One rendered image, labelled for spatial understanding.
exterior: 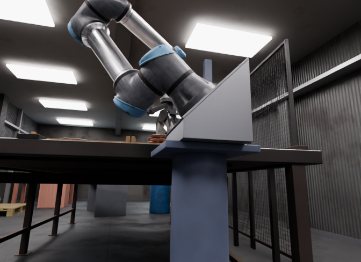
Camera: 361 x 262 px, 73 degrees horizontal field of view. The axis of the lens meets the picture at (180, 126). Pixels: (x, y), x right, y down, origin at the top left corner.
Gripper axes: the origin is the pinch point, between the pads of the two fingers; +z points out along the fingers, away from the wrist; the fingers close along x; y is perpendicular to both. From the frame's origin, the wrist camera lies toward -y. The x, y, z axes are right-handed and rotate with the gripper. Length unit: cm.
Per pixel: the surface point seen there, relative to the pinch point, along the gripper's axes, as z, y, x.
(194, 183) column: 23, -25, -50
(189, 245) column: 38, -26, -49
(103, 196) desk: 56, 165, 447
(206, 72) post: -122, 147, 111
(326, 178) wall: 13, 349, 50
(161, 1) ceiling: -203, 82, 125
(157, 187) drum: 36, 293, 422
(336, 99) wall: -105, 334, 18
